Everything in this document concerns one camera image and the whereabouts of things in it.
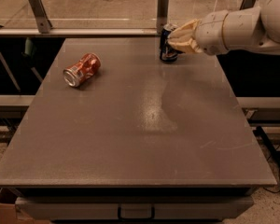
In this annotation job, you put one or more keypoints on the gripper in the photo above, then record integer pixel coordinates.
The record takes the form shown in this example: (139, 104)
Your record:
(209, 32)

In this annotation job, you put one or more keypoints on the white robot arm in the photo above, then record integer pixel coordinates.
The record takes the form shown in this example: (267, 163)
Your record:
(255, 29)

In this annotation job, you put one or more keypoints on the blue pepsi can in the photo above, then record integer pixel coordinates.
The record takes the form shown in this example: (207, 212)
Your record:
(167, 53)

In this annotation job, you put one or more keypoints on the orange soda can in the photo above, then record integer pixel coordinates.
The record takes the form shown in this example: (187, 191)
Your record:
(77, 73)

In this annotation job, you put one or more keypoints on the black stand leg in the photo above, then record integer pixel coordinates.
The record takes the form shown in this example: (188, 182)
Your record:
(274, 152)

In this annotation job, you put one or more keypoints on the cardboard box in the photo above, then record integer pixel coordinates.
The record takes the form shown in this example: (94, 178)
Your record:
(11, 214)

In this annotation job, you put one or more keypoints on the middle metal bracket post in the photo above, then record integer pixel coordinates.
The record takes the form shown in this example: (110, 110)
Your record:
(162, 14)

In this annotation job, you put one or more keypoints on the left metal bracket post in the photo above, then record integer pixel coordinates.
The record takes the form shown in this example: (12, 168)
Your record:
(43, 24)

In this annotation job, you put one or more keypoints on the grey drawer with handle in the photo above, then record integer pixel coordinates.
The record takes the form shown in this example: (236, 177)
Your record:
(134, 209)

